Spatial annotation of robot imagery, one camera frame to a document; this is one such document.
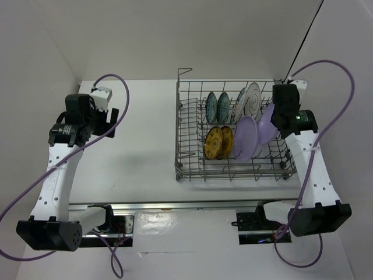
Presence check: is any white plate with rings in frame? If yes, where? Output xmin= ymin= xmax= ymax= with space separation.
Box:
xmin=244 ymin=82 xmax=261 ymax=118

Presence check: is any purple plastic plate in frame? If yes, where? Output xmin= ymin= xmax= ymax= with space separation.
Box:
xmin=258 ymin=103 xmax=279 ymax=145
xmin=233 ymin=115 xmax=259 ymax=162

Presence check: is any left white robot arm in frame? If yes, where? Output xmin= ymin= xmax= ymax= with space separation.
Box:
xmin=16 ymin=89 xmax=119 ymax=251

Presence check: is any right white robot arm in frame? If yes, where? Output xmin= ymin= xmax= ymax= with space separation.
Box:
xmin=254 ymin=83 xmax=352 ymax=237

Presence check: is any white plate floral rim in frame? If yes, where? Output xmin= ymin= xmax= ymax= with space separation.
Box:
xmin=230 ymin=88 xmax=247 ymax=124

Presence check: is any right blue patterned plate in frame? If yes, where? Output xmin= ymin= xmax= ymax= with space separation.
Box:
xmin=216 ymin=92 xmax=230 ymax=124

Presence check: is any blue patterned plate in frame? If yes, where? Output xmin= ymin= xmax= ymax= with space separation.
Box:
xmin=216 ymin=92 xmax=230 ymax=124
xmin=205 ymin=92 xmax=217 ymax=124

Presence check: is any left blue patterned plate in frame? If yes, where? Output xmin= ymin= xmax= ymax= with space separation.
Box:
xmin=205 ymin=92 xmax=217 ymax=124

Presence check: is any right yellow patterned plate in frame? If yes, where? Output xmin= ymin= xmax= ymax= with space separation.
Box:
xmin=216 ymin=126 xmax=233 ymax=160

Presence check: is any yellow patterned plate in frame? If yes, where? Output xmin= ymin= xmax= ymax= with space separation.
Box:
xmin=203 ymin=126 xmax=223 ymax=160
xmin=216 ymin=126 xmax=233 ymax=160

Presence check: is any left yellow patterned plate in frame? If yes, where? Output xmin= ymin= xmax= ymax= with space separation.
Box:
xmin=203 ymin=126 xmax=223 ymax=160

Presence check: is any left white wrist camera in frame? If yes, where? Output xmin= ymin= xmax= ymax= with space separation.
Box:
xmin=90 ymin=87 xmax=112 ymax=112

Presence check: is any grey wire dish rack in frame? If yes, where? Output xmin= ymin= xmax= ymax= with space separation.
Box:
xmin=174 ymin=68 xmax=296 ymax=181

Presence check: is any silver aluminium rail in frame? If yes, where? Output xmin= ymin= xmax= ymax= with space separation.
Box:
xmin=68 ymin=199 xmax=301 ymax=213

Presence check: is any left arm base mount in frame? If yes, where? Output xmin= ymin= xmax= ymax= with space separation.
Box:
xmin=79 ymin=214 xmax=135 ymax=248

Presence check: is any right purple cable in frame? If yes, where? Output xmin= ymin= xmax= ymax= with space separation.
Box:
xmin=273 ymin=59 xmax=356 ymax=268

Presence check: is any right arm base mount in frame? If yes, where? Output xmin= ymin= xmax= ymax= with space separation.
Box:
xmin=231 ymin=208 xmax=281 ymax=245

